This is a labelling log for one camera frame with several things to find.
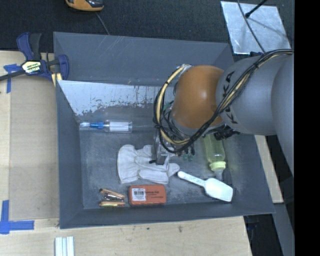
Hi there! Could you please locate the white plastic scoop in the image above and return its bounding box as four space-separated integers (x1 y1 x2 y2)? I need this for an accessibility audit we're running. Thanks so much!
176 170 234 203

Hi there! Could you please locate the orange box with barcode label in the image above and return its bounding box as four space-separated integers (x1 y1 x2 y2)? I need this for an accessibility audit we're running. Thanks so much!
127 184 168 207

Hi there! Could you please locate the white cloth glove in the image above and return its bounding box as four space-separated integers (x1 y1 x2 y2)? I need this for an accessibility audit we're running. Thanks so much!
116 144 181 186

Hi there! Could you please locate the grey metal bin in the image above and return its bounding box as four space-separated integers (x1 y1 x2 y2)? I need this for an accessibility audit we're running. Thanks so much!
52 31 276 230

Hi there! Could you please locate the clear tube with blue cap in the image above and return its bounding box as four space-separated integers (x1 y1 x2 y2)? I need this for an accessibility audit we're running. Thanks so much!
79 119 134 134

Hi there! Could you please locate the clear bottle with yellow cap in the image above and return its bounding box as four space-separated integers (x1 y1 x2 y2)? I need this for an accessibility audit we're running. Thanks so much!
202 133 227 181

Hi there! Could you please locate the black cylinder on white bracket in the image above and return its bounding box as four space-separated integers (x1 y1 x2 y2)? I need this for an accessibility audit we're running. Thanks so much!
213 124 241 141

